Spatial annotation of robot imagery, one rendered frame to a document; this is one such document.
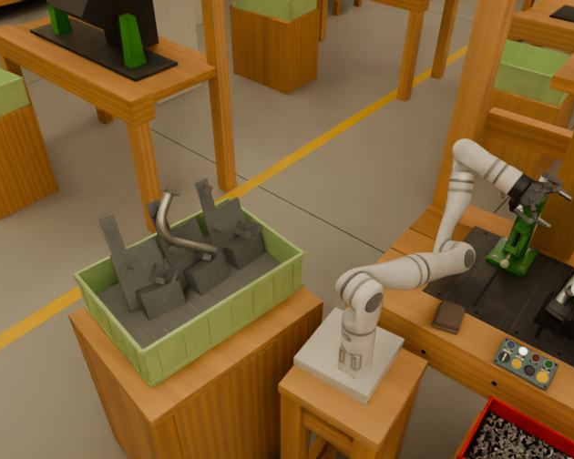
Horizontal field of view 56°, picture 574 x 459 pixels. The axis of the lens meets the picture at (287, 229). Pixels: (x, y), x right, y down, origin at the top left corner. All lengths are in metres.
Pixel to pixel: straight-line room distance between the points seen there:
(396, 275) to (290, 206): 2.16
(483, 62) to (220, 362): 1.25
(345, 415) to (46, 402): 1.60
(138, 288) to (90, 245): 1.67
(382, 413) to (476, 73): 1.10
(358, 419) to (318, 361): 0.19
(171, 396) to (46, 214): 2.32
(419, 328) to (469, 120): 0.74
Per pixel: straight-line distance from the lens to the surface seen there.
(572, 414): 1.69
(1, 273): 3.46
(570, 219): 2.04
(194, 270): 1.80
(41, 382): 2.85
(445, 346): 1.71
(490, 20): 1.86
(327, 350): 1.62
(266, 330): 1.78
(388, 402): 1.59
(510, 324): 1.79
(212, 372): 1.70
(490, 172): 1.68
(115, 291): 1.90
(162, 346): 1.60
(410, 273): 1.47
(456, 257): 1.62
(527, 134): 2.04
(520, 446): 1.57
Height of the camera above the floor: 2.17
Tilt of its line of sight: 40 degrees down
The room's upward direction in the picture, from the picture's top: 1 degrees clockwise
